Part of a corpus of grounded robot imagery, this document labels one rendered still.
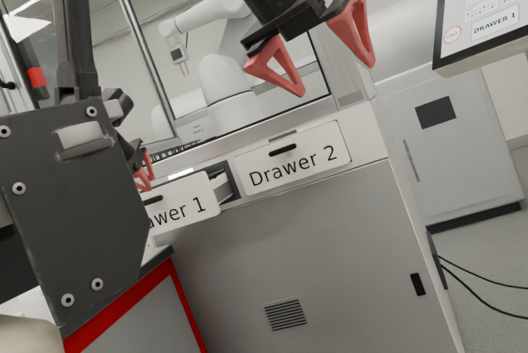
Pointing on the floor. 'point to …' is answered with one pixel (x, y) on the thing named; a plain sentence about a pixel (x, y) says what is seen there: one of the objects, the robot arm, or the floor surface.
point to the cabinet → (319, 270)
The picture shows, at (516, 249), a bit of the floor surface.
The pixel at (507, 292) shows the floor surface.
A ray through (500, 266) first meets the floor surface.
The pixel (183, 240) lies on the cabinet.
